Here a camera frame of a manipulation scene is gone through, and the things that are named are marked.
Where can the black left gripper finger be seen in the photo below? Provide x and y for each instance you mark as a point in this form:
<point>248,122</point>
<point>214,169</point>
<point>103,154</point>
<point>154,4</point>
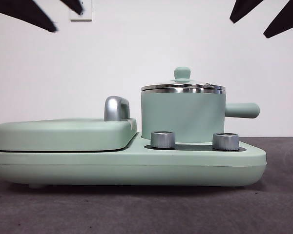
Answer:
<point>73,6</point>
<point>19,12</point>

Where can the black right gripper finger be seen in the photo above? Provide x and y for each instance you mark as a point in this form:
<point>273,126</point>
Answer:
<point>246,8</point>
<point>288,17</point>

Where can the glass lid with green knob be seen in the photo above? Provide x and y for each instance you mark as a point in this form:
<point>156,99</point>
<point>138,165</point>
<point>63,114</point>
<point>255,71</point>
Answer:
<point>182,74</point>

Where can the green griddle cover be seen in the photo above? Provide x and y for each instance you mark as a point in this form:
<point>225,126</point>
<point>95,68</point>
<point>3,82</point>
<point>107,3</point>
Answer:
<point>63,135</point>

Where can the silver control knob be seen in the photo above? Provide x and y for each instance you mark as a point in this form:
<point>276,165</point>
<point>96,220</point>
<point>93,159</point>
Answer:
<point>162,140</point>
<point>225,142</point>

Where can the green breakfast machine base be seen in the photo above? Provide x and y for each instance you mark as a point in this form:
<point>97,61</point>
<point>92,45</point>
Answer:
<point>63,168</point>

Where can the white wall socket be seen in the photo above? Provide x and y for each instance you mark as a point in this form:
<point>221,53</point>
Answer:
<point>86,15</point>

